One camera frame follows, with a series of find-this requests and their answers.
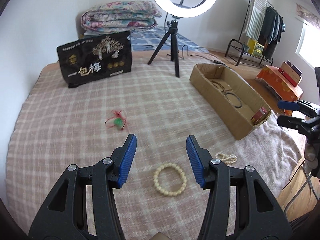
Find white pearl necklace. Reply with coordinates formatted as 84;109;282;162
215;152;238;166

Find cream bead bracelet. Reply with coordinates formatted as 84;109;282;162
153;162;188;197

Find dark bangle ring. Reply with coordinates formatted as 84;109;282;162
223;90;243;110

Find red cord jade pendant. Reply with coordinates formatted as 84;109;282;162
105;110;129;131

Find long brown bead necklace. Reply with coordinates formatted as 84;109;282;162
209;78;234;93

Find red brown flat box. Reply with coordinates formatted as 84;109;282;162
278;62;302;87

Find orange covered bench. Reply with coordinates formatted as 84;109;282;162
256;66;304;101

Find cardboard box tray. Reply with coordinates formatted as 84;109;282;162
189;63;272;140

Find pink plaid bed blanket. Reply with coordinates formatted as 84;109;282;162
6;54;304;239

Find yellow green box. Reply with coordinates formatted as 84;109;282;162
247;38;264;57

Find black clothes rack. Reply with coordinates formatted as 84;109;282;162
225;0;285;66

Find dark hanging clothes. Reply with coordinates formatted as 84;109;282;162
258;6;285;60

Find striped hanging towel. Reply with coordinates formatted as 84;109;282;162
242;0;268;41

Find black tripod stand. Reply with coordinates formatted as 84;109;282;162
147;16;187;78

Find blue patterned bed sheet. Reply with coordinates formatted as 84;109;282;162
80;26;209;53

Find folded floral quilt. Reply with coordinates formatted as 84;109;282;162
80;1;162;34

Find black light cable with switch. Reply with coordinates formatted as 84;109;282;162
178;44;226;67

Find white ring light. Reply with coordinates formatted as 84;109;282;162
154;0;216;18

